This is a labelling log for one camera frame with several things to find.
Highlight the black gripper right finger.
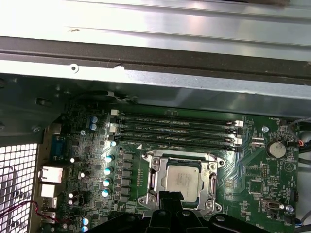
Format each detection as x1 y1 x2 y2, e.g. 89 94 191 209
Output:
171 191 267 233

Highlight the black PC case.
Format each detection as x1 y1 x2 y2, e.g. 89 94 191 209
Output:
0 36 311 233

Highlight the green motherboard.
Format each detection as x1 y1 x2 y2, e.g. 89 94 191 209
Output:
43 101 301 233

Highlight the thin grey wire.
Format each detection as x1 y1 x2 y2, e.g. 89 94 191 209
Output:
279 117 311 148

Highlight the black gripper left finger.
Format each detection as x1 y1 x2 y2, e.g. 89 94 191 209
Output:
85 191 176 233

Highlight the red black wire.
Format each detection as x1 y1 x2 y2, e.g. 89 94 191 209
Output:
0 200 73 225

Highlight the black RAM slot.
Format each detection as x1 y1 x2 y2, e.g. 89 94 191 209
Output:
109 123 243 146
110 109 244 127
110 117 242 136
110 134 242 153

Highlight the coin cell battery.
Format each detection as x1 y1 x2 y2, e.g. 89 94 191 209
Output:
266 139 286 158

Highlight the metal socket cover frame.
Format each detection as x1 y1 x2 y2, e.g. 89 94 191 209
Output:
150 155 218 212

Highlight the CPU socket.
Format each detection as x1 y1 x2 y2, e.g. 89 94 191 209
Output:
137 149 225 219

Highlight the silver CPU chip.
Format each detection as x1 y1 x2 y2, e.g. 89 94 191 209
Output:
165 159 204 203

